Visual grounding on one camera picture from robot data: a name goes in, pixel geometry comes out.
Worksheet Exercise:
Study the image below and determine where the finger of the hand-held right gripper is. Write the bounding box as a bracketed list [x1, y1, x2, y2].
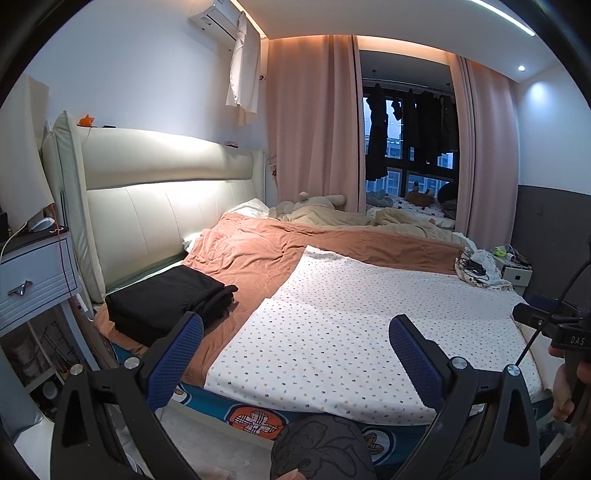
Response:
[512, 294, 561, 328]

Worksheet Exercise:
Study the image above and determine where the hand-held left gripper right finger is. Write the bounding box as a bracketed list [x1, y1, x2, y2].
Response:
[389, 315, 541, 480]

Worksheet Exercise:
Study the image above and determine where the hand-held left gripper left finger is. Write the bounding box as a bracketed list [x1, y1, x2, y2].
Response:
[51, 312, 206, 480]

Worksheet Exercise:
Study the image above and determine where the black jacket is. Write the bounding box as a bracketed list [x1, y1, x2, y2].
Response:
[105, 267, 238, 347]

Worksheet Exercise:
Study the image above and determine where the row of dark hanging clothes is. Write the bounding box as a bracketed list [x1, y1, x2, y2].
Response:
[390, 88, 460, 169]

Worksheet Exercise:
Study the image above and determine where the person's right hand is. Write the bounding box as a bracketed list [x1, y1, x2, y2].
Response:
[551, 360, 583, 423]

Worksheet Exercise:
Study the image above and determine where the cream nightstand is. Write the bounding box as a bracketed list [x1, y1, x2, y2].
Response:
[494, 247, 534, 296]

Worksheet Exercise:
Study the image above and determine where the beige folded blanket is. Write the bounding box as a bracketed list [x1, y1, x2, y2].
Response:
[519, 323, 557, 395]

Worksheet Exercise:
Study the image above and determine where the white patterned cloth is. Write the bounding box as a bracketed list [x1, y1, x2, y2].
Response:
[455, 249, 511, 291]

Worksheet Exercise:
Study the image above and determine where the white dotted sheet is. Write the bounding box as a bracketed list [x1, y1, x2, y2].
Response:
[203, 244, 541, 428]

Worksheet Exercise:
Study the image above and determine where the person's grey printed pants leg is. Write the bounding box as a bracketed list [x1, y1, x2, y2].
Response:
[270, 413, 377, 480]

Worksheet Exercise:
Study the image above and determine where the orange blanket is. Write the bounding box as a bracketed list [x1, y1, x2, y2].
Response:
[95, 215, 467, 370]

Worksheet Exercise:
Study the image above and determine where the cream upholstered bed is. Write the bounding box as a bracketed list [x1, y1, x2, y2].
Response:
[41, 111, 555, 457]

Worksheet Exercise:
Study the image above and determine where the dotted window seat cushion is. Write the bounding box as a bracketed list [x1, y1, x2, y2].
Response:
[367, 194, 458, 229]

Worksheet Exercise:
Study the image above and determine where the brown plush toy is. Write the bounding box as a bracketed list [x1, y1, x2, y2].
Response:
[406, 182, 437, 206]

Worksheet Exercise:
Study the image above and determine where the grey nightstand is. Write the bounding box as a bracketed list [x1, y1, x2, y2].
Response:
[0, 228, 93, 416]

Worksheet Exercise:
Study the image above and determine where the beige quilt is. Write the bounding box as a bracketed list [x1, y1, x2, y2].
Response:
[270, 205, 467, 243]

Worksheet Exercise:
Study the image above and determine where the pink curtain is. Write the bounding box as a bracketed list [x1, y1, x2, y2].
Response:
[450, 53, 520, 250]
[265, 34, 363, 215]

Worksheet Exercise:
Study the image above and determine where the beige plush toy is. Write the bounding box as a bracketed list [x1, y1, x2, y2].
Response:
[270, 191, 347, 217]

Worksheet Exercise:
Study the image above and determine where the long black hanging coat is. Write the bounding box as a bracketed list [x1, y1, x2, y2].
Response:
[365, 85, 391, 181]

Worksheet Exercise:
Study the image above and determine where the white lampshade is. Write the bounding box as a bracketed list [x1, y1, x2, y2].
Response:
[0, 74, 55, 234]

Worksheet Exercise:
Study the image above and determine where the white hanging shirt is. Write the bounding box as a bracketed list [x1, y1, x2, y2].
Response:
[225, 11, 262, 126]

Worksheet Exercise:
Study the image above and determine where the ceiling light strip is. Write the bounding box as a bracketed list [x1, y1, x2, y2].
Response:
[466, 0, 536, 35]

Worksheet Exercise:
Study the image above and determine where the white air conditioner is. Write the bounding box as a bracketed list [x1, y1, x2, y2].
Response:
[188, 0, 245, 42]

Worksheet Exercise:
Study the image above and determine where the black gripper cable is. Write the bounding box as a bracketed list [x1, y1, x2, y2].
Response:
[510, 258, 591, 370]

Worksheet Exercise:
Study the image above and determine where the black cable bundle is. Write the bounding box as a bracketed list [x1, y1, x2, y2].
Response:
[457, 251, 490, 282]

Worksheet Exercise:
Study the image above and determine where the red cable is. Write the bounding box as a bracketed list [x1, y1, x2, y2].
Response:
[54, 203, 86, 310]

